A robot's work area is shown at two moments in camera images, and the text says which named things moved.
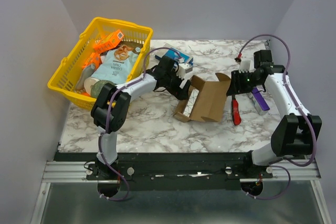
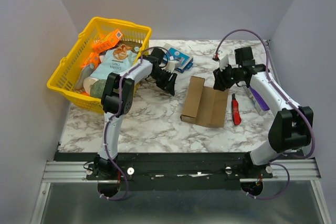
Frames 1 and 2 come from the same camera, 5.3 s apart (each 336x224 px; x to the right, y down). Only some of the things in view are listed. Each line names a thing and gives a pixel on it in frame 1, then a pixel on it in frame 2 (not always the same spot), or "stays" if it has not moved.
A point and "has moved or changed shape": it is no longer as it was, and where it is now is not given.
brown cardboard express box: (210, 101) has moved or changed shape
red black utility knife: (235, 113) stays
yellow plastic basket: (63, 83) stays
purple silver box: (260, 104) stays
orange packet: (94, 59) stays
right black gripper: (234, 83) → (226, 75)
